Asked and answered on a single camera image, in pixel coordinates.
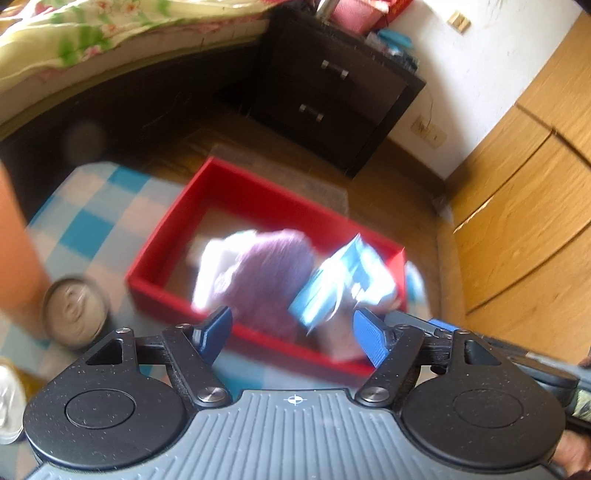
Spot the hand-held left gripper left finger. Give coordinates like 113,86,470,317
81,306,234,409

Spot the red bag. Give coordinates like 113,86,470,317
379,0,415,24

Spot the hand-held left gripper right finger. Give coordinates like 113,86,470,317
353,308,504,408

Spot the blue checkered tablecloth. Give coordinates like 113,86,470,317
0,161,426,393

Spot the dark green drink can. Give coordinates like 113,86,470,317
41,273,112,350

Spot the red box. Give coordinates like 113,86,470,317
124,157,409,386

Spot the orange ribbed bottle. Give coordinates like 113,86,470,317
0,161,52,319

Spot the person's right hand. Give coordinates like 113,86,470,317
549,431,591,480

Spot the wooden wardrobe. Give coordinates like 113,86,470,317
450,9,591,370

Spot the dark wooden nightstand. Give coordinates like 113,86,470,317
245,7,426,178

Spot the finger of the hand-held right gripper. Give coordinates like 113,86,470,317
385,310,467,337

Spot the pink basket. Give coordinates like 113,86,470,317
330,0,384,34

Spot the bed with floral blanket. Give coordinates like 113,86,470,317
0,0,278,95

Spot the dark clutter on nightstand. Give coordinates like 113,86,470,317
392,46,420,71

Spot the dark wooden bed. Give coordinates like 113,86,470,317
0,0,278,217

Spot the wall socket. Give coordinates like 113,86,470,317
411,115,448,148

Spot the white plastic bag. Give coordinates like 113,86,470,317
0,360,26,445

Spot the purple cloth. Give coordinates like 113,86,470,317
191,229,319,342

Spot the blue white packet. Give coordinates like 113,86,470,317
288,233,398,334

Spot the blue plastic container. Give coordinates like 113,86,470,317
376,28,414,51

